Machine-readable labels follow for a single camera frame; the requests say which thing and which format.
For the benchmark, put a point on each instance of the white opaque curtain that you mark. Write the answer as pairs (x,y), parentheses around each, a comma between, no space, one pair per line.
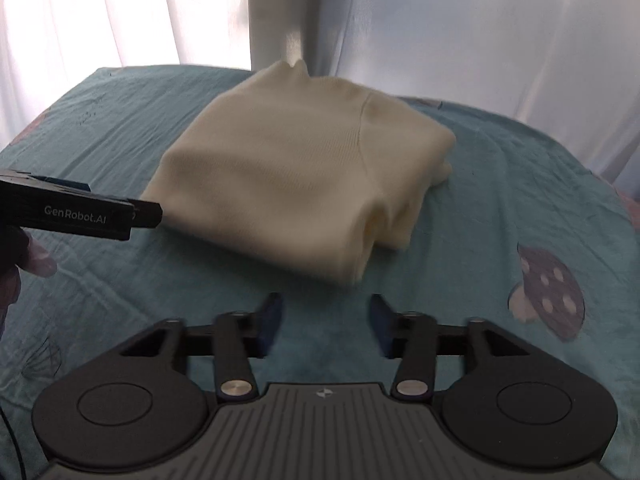
(450,25)

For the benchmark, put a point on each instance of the cream knit sweater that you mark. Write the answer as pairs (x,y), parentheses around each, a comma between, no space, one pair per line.
(280,170)

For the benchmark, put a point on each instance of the sheer white curtain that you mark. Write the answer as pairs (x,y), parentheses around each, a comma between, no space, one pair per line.
(125,10)

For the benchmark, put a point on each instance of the teal mushroom print blanket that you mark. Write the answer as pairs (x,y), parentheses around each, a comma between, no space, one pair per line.
(500,220)

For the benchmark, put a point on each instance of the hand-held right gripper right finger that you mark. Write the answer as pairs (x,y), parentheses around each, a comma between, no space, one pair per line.
(384,325)

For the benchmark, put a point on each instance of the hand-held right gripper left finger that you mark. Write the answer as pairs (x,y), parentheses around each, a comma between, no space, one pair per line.
(269,322)

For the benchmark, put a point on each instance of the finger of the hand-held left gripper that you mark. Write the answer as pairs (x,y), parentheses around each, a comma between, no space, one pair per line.
(85,212)
(65,184)

